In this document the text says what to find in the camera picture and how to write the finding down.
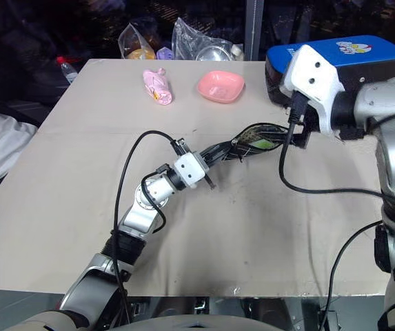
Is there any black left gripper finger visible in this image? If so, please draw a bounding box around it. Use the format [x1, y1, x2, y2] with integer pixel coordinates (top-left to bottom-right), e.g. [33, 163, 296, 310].
[202, 139, 239, 160]
[207, 151, 245, 169]

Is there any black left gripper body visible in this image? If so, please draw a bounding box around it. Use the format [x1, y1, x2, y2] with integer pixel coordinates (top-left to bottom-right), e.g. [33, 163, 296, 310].
[196, 150, 219, 190]

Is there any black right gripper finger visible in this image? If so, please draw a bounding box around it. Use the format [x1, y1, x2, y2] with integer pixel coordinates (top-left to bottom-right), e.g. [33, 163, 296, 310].
[290, 132, 311, 150]

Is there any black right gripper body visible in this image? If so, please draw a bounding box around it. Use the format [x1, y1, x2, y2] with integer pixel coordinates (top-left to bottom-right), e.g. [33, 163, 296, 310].
[299, 102, 323, 138]

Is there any pink plastic bowl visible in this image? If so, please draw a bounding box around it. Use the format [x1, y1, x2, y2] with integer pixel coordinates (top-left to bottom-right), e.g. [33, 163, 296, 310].
[196, 70, 245, 104]

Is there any blue and black cartoon box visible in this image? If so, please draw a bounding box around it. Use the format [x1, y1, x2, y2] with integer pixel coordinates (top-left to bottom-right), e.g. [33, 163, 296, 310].
[264, 34, 395, 105]

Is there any clear bag with metal bowl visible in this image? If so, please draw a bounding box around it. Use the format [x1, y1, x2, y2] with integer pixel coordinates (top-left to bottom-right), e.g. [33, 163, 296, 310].
[171, 17, 245, 63]

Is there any grey vertical pole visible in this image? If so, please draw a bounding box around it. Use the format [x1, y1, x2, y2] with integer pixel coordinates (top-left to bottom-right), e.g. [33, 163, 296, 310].
[246, 0, 259, 61]

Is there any beige table cloth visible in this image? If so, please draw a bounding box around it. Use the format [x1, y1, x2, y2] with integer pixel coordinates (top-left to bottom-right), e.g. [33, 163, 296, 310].
[0, 58, 395, 298]

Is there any clear bag with orange contents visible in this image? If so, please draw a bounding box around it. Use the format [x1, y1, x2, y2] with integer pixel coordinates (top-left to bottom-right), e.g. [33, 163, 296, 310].
[118, 21, 161, 60]

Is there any grey robot torso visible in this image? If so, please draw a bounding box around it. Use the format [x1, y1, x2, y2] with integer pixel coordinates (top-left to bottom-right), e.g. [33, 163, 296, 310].
[9, 308, 287, 331]

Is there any red capped water bottle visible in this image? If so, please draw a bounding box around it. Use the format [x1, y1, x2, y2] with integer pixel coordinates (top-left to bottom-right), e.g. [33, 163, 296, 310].
[56, 56, 79, 84]

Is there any white cloth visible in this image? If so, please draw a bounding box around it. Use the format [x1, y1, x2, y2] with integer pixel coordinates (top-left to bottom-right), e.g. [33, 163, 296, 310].
[0, 99, 39, 215]

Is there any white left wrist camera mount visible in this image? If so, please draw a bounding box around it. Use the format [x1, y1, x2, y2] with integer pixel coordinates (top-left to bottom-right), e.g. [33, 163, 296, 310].
[173, 152, 209, 190]

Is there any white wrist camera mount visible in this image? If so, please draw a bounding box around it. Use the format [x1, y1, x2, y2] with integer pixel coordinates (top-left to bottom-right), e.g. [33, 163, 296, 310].
[278, 43, 346, 138]
[173, 152, 209, 190]

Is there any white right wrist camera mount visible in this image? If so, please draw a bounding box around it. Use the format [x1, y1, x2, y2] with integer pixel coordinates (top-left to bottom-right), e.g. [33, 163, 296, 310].
[278, 43, 346, 138]

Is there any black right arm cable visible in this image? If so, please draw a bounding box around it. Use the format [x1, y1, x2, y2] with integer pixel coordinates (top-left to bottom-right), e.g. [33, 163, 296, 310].
[278, 90, 395, 331]

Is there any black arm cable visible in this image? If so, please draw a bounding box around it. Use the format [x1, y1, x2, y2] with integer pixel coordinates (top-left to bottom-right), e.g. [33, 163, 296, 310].
[111, 130, 188, 328]
[278, 90, 395, 331]

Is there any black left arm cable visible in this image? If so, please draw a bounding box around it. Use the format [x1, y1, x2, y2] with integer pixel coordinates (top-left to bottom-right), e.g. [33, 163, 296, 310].
[111, 130, 188, 328]

